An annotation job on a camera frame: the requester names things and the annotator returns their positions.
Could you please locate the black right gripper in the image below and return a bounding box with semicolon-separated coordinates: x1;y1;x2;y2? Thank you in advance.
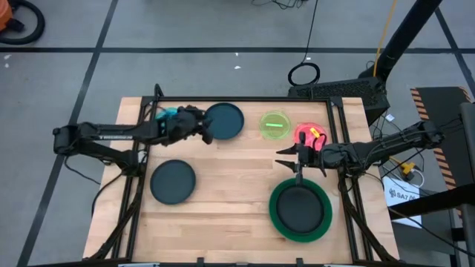
276;131;330;186

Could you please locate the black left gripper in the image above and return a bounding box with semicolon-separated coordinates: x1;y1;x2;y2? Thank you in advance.
168;105;215;146

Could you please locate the small clear blue plate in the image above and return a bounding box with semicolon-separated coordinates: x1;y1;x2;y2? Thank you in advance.
154;107;180;120

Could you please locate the small clear green plate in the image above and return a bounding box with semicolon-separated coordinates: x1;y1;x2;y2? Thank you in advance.
259;110;292;141

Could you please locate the dark slate plastic plate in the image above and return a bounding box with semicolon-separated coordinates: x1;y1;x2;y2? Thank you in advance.
205;102;246;141
149;159;197;205

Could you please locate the black plastic plate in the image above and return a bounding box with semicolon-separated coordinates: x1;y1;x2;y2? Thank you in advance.
275;185;325;235

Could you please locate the large green plastic plate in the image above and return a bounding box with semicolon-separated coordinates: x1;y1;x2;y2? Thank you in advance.
268;177;334;244

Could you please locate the small clear red plate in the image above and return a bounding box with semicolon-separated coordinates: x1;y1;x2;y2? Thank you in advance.
292;122;330;152

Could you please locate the yellow plug connector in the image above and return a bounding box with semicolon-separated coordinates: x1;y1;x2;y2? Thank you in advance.
393;157;416;175

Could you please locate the white printed paper sheet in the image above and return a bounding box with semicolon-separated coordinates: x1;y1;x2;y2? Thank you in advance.
381;174;424;228

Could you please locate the black metal beam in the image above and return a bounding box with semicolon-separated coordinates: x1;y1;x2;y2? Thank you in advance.
387;183;475;220

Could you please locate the dark cabinet with striped edge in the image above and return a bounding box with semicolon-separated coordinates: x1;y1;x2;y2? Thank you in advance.
410;86;475;190

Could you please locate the black slanted pole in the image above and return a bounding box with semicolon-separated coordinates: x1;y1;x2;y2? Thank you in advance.
358;0;445;88

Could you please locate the orange vacuum cleaner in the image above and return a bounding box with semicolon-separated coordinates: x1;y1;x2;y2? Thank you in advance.
0;0;14;33

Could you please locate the black metal table frame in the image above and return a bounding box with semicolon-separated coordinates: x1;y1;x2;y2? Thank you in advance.
87;83;400;267

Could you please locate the coiled black cable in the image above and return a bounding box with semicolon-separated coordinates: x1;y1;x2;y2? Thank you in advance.
287;0;321;87

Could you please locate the yellow cable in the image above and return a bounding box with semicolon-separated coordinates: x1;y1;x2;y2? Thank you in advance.
373;0;399;78

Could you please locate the black hose ring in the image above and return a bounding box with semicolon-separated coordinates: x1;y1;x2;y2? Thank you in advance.
0;0;46;45

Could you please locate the grey metal post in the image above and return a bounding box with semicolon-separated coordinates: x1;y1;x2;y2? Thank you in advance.
459;102;475;267

